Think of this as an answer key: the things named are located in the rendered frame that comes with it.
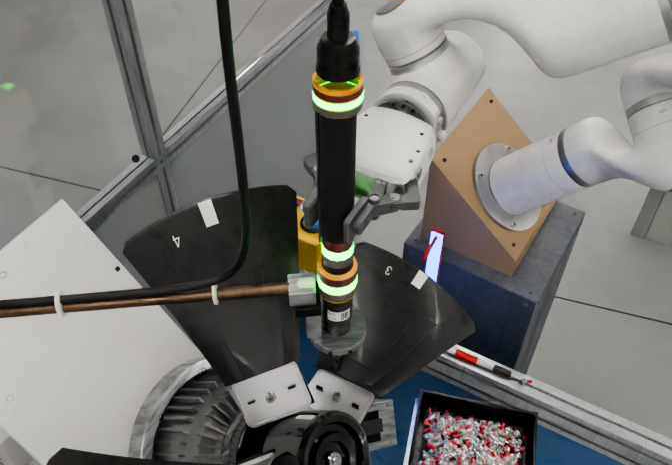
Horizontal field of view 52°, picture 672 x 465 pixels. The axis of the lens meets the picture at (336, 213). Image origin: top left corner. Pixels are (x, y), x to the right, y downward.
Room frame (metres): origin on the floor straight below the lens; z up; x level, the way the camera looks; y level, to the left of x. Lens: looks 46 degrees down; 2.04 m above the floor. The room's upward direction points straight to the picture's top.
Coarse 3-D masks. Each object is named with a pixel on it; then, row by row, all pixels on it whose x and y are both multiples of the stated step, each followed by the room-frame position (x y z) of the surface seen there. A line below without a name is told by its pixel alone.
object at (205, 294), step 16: (208, 288) 0.48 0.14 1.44; (224, 288) 0.47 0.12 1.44; (240, 288) 0.47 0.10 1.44; (256, 288) 0.47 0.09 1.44; (272, 288) 0.47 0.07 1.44; (64, 304) 0.45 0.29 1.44; (80, 304) 0.45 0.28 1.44; (96, 304) 0.45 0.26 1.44; (112, 304) 0.45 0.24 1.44; (128, 304) 0.46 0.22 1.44; (144, 304) 0.46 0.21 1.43; (160, 304) 0.46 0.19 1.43
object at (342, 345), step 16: (288, 288) 0.47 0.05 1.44; (304, 288) 0.47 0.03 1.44; (304, 304) 0.47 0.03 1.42; (320, 304) 0.47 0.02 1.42; (320, 320) 0.47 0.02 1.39; (352, 320) 0.49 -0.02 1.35; (320, 336) 0.47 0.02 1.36; (352, 336) 0.47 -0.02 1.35; (336, 352) 0.45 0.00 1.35; (352, 352) 0.45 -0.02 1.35
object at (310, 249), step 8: (304, 200) 0.98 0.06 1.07; (304, 232) 0.90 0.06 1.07; (312, 232) 0.89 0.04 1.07; (304, 240) 0.88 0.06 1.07; (312, 240) 0.88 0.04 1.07; (304, 248) 0.87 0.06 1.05; (312, 248) 0.87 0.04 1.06; (320, 248) 0.87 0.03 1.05; (304, 256) 0.87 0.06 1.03; (312, 256) 0.87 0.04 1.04; (320, 256) 0.87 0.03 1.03; (304, 264) 0.87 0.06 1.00; (312, 264) 0.87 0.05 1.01
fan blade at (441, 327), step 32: (384, 256) 0.72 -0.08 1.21; (384, 288) 0.66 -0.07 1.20; (416, 288) 0.67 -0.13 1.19; (384, 320) 0.61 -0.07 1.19; (416, 320) 0.61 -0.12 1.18; (448, 320) 0.63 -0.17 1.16; (320, 352) 0.56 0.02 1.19; (384, 352) 0.55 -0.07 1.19; (416, 352) 0.56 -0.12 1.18; (384, 384) 0.50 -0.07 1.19
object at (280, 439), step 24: (240, 432) 0.42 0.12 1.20; (264, 432) 0.43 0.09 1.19; (288, 432) 0.40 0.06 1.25; (312, 432) 0.39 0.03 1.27; (336, 432) 0.41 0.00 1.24; (360, 432) 0.42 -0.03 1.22; (240, 456) 0.40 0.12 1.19; (288, 456) 0.37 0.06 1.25; (312, 456) 0.37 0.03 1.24; (360, 456) 0.40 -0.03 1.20
